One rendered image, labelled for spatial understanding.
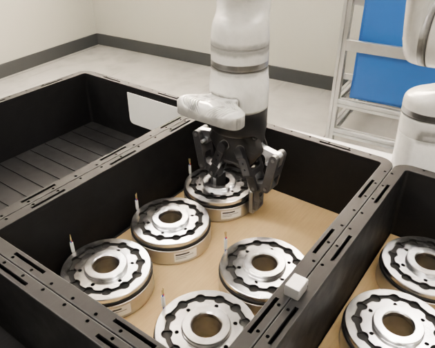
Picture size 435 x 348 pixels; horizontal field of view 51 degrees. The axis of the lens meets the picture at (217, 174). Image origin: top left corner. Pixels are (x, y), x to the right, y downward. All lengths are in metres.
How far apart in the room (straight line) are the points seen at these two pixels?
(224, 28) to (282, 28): 2.93
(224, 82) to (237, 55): 0.04
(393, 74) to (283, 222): 1.78
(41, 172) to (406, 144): 0.58
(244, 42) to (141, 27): 3.64
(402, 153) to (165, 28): 3.38
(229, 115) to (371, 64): 1.89
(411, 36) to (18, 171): 0.63
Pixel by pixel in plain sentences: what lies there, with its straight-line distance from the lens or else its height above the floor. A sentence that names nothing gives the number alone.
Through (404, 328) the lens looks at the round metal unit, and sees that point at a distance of 0.52.
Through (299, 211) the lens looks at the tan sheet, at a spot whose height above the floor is 0.83.
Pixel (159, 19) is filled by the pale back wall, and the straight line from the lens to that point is 4.02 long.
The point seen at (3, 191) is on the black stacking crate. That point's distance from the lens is 0.78.
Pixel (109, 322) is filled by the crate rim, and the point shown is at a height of 0.93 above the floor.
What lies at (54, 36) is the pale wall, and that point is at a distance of 4.22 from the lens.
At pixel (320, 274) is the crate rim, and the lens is 0.43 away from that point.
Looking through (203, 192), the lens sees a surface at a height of 0.86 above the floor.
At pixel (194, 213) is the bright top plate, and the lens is 0.61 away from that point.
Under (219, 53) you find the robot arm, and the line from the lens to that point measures 0.54.
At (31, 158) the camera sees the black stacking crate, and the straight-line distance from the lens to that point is 0.86.
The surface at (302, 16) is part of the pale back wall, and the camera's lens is 3.38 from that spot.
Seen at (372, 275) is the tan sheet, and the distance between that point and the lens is 0.60.
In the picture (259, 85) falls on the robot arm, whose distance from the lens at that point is 0.56.
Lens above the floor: 1.23
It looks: 32 degrees down
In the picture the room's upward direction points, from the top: straight up
